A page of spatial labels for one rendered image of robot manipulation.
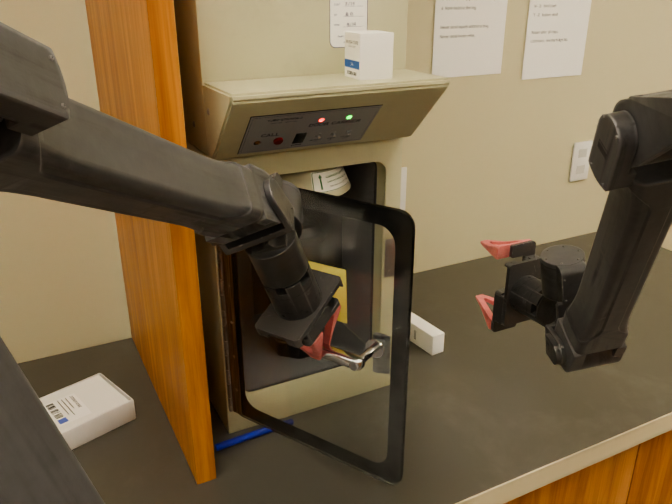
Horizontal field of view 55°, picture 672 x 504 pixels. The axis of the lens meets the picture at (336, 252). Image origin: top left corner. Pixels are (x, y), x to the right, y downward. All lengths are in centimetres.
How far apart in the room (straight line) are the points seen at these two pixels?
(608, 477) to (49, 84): 116
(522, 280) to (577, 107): 101
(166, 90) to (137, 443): 60
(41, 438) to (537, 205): 173
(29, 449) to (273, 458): 79
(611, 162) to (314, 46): 50
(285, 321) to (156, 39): 35
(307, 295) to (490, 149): 110
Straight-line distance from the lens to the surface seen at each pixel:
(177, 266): 85
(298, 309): 73
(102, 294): 142
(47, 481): 31
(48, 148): 38
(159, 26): 79
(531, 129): 183
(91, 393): 121
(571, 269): 88
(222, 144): 86
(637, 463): 137
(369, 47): 90
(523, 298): 97
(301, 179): 101
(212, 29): 90
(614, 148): 58
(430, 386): 124
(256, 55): 92
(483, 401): 121
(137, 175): 45
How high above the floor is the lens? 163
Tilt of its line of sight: 23 degrees down
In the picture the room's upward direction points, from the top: straight up
